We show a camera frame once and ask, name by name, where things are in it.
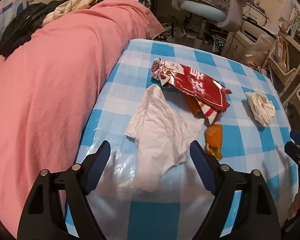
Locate red snack packet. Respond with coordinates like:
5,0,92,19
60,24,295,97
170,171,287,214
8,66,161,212
150,58,233,125

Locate white printer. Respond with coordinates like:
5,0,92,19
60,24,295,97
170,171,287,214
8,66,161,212
241,20,278,39

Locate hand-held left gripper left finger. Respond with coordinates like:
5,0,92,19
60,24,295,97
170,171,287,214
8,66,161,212
17,140,111,240

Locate blue white checked tablecloth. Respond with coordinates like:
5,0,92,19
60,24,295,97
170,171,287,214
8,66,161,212
65,38,299,240

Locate white tissue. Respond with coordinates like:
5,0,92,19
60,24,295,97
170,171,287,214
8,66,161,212
245,92,276,127

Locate clear plastic bag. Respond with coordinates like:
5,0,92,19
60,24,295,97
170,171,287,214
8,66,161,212
245,34,275,67

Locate white book rack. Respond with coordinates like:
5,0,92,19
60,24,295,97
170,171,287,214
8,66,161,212
267,5,300,135

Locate beige clothes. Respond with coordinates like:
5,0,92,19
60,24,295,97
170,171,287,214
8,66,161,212
42,0,110,25

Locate row of upright books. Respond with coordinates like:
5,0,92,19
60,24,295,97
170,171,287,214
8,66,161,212
275,36,291,68

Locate white drawer cabinet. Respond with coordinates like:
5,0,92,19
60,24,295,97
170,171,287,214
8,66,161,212
221,31,253,61

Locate white cloth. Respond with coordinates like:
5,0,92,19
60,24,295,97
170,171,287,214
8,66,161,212
125,84,205,192

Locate pink blanket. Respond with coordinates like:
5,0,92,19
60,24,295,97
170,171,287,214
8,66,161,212
0,0,165,238

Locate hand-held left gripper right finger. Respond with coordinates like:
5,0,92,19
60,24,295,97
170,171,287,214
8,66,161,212
189,140,282,240

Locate person's right hand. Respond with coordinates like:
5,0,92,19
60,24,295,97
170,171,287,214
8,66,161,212
288,197,300,218

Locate grey blue office chair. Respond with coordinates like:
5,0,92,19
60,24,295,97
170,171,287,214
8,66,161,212
171,0,259,43

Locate black jacket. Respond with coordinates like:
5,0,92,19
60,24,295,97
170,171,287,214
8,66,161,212
0,2,63,57

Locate orange peel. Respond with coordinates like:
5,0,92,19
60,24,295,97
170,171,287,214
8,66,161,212
184,95,203,117
204,124,223,160

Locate whale print curtain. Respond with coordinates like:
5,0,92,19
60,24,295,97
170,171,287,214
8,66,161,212
0,0,39,64

